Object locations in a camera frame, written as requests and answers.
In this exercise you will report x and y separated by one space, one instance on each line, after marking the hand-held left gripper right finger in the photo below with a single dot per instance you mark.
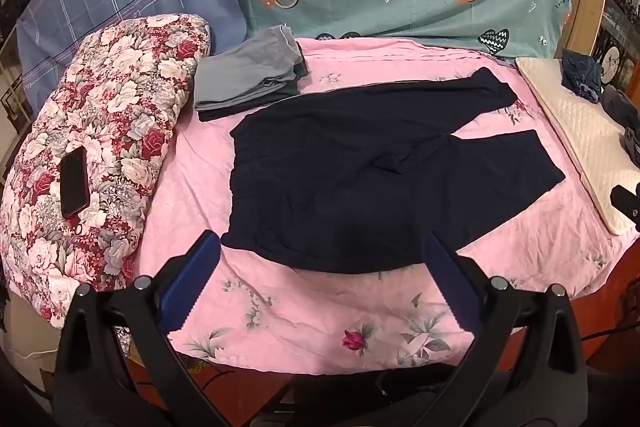
450 277

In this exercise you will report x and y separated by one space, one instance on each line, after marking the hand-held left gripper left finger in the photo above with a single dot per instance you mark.
192 277

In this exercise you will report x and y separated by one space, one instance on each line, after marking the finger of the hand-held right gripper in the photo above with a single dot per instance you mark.
627 204

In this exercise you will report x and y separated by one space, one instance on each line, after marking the dark navy pants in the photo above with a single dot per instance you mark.
325 182

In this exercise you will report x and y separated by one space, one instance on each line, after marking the dark grey crumpled cloth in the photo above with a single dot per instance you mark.
622 112

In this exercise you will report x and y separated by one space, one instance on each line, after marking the pink floral bedsheet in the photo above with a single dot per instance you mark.
300 307

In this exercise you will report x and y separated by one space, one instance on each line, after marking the dark blue crumpled cloth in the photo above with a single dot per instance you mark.
580 74

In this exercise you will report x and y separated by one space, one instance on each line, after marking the black smartphone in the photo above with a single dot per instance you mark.
75 182

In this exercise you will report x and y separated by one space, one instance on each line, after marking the red white floral quilt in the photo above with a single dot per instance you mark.
115 107

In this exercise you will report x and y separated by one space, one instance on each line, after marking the grey folded clothes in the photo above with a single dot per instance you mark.
240 77

